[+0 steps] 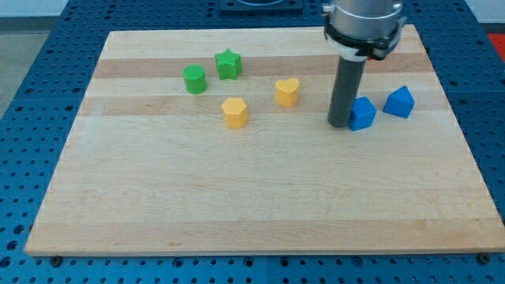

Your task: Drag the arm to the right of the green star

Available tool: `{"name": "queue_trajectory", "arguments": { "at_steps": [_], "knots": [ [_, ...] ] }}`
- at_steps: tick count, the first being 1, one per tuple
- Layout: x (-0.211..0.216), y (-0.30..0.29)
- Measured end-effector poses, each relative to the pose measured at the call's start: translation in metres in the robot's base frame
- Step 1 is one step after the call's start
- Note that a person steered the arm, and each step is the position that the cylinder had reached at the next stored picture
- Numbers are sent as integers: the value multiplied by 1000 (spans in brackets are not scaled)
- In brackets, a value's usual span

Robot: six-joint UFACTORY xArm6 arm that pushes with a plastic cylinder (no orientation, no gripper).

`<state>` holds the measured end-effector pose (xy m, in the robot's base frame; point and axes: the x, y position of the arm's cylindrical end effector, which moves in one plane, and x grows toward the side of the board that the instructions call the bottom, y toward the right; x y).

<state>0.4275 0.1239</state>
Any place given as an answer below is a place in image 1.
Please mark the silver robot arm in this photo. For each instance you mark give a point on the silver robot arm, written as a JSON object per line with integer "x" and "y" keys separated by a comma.
{"x": 363, "y": 29}

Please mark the green star block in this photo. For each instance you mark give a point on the green star block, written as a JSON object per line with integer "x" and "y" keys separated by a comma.
{"x": 228, "y": 64}

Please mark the yellow hexagon block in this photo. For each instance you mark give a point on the yellow hexagon block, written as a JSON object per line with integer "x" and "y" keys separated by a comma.
{"x": 235, "y": 112}

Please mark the wooden board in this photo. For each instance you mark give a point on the wooden board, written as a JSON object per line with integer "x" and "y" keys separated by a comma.
{"x": 149, "y": 169}

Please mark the yellow heart block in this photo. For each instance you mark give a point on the yellow heart block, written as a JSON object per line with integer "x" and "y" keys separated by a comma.
{"x": 286, "y": 92}

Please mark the green cylinder block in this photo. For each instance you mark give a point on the green cylinder block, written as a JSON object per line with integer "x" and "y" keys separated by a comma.
{"x": 195, "y": 79}

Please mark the blue pentagon block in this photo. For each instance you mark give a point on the blue pentagon block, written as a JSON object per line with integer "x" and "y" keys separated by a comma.
{"x": 362, "y": 114}

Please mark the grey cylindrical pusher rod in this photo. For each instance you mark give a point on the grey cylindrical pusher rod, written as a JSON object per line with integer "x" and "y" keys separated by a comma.
{"x": 347, "y": 82}

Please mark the blue triangular block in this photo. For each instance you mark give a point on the blue triangular block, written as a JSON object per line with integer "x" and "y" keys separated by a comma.
{"x": 399, "y": 103}

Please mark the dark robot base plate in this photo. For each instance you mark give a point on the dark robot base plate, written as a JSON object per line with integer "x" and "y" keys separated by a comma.
{"x": 260, "y": 5}

